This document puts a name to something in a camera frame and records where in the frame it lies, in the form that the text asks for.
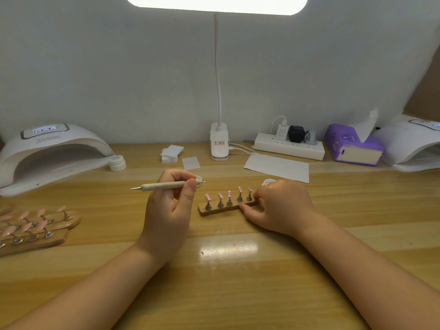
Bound white paper sheet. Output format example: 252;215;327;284
243;153;310;184

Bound wooden stands with pink nails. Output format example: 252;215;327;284
0;206;81;257

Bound person's left forearm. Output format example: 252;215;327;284
3;244;176;330

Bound black plug adapter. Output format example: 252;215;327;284
288;125;308;143

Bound grey dotting pen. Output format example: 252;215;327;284
131;178;206;193

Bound purple tissue box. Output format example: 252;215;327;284
325;124;386;166

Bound stack of white cotton pads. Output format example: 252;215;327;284
160;145;185;164

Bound white tissue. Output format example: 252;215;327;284
354;109;379;143

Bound white nail lamp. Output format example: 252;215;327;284
374;115;440;173
0;123;114;197

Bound brown wooden board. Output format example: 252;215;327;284
406;48;440;121

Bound small white paper square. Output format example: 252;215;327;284
182;156;202;171

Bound white desk lamp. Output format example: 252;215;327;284
124;0;309;161

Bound white power strip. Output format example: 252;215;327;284
253;132;326;161

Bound small closed white jar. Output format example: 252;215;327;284
108;154;127;172

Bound person's left hand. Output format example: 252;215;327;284
137;176;204;267

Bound person's right forearm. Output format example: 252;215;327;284
299;216;440;330

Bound person's right hand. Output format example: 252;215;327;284
238;179;320;239

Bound wooden nail holder strip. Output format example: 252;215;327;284
198;187;259;216

